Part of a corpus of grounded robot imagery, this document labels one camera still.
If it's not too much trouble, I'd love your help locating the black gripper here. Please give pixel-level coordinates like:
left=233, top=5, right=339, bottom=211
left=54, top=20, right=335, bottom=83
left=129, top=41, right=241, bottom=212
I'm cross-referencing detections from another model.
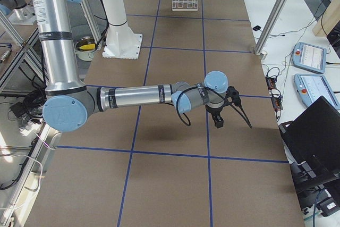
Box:
left=205, top=103, right=224, bottom=128

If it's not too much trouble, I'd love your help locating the small black adapter box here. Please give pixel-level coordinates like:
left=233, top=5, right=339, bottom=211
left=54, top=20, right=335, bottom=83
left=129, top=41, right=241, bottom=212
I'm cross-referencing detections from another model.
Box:
left=252, top=26, right=261, bottom=31

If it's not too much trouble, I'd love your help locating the black laptop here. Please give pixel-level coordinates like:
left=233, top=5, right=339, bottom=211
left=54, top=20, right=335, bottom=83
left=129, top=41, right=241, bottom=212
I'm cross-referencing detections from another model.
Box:
left=279, top=96, right=339, bottom=194

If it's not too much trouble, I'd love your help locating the brown paper table cover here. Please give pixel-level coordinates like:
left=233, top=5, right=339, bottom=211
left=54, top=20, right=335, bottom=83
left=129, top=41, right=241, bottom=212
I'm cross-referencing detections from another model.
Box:
left=25, top=0, right=304, bottom=226

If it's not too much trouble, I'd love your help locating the near teach pendant tablet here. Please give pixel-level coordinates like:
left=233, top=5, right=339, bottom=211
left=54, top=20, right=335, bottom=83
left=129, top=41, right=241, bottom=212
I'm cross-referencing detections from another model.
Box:
left=294, top=74, right=339, bottom=110

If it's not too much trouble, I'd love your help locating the teach pendant tablet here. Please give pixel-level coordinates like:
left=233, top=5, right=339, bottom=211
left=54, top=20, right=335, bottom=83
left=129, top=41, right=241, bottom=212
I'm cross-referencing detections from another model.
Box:
left=292, top=42, right=327, bottom=74
left=294, top=74, right=339, bottom=110

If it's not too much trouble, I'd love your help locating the far teach pendant tablet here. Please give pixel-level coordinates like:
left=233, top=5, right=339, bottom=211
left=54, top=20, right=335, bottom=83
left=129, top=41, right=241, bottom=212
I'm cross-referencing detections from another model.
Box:
left=292, top=42, right=327, bottom=74

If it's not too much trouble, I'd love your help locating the yellow corn cob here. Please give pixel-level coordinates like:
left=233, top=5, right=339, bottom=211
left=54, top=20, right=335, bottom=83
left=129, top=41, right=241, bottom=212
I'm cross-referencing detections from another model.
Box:
left=79, top=44, right=96, bottom=51

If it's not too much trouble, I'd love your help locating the steel bowl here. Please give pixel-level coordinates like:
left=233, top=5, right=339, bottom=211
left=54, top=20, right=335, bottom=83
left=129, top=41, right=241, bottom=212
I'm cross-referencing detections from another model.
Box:
left=75, top=36, right=96, bottom=62

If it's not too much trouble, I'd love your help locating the black camera cable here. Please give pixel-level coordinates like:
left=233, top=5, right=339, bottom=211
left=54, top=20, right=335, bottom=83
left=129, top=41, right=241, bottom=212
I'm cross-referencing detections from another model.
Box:
left=174, top=85, right=253, bottom=129

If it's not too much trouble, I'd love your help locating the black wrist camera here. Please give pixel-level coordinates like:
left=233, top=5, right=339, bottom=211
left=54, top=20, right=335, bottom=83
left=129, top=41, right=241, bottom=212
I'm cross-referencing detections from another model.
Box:
left=226, top=86, right=242, bottom=107

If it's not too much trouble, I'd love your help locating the grey aluminium frame post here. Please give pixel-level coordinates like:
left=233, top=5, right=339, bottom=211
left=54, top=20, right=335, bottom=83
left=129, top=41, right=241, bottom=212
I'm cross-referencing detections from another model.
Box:
left=253, top=0, right=287, bottom=60

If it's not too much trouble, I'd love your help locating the white pedestal column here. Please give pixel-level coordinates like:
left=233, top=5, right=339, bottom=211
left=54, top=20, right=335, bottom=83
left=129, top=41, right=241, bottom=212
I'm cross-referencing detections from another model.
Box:
left=102, top=0, right=143, bottom=60

